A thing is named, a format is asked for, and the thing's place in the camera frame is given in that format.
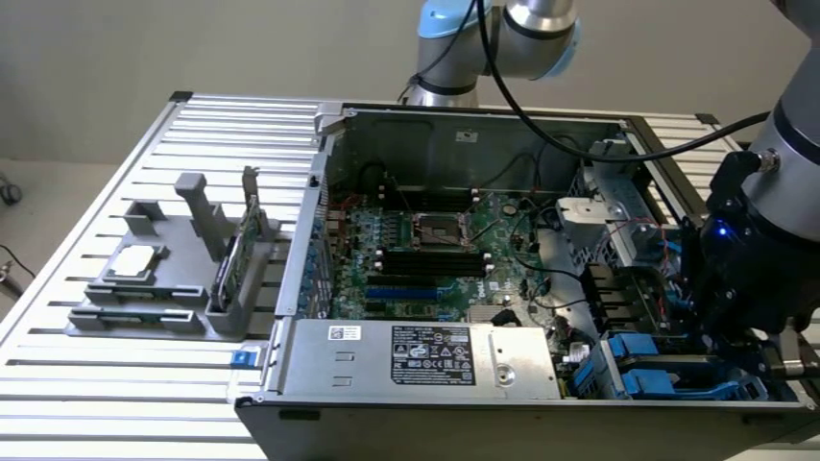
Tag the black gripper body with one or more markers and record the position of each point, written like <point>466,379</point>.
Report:
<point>736,269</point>

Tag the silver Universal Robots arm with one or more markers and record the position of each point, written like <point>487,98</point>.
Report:
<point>538,29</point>

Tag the blue disk caddy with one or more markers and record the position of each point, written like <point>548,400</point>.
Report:
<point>631,355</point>

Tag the silver disk bay cage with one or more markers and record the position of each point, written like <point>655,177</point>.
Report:
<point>608,211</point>

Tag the black finned card shroud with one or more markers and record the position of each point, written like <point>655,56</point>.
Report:
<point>608,293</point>

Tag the green motherboard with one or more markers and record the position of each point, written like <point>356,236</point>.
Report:
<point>506,249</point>

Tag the silver chipset heatsink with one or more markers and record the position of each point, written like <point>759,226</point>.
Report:
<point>483,315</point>

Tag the CPU socket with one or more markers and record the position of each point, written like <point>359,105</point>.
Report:
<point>442,230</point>

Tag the black RAM slot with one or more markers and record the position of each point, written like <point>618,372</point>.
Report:
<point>436,253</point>
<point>436,266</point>
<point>436,260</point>
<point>436,273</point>

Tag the black open PC case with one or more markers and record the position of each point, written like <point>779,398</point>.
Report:
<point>448,427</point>

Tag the black expansion slot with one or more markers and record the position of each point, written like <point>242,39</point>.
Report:
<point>403,281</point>

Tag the blue expansion slot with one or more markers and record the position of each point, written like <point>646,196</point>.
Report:
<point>403,292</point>

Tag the silver power supply unit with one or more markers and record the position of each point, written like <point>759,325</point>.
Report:
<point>366,365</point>

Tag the green graphics card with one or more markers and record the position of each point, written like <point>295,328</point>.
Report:
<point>240,249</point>

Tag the small blue clip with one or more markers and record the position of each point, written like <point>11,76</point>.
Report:
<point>243,359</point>

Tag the grey parts rack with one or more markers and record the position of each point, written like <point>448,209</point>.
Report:
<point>174,269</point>

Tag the silver CPU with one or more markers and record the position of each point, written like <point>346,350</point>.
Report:
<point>136,261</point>

